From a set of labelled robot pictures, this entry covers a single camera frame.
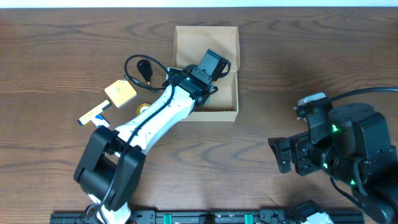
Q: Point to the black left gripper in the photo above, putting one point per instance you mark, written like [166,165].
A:
[203,102]

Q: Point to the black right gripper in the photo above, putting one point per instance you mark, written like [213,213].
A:
[298,154]

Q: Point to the yellow adhesive tape roll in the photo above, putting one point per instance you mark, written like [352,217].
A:
[141,108]

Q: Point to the yellow sticky notepad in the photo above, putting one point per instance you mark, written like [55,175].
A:
[120,92]

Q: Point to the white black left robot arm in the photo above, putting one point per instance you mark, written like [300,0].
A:
[112,162]

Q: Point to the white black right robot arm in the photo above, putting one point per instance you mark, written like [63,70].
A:
[350,143]

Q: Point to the black correction tape dispenser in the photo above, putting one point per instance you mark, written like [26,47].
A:
[145,69]

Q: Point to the black ballpoint pen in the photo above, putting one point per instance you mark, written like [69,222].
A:
[142,85]

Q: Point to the blue white staples box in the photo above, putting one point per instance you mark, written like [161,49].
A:
[99,121]

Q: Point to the yellow highlighter marker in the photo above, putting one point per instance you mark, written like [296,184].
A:
[87,117]

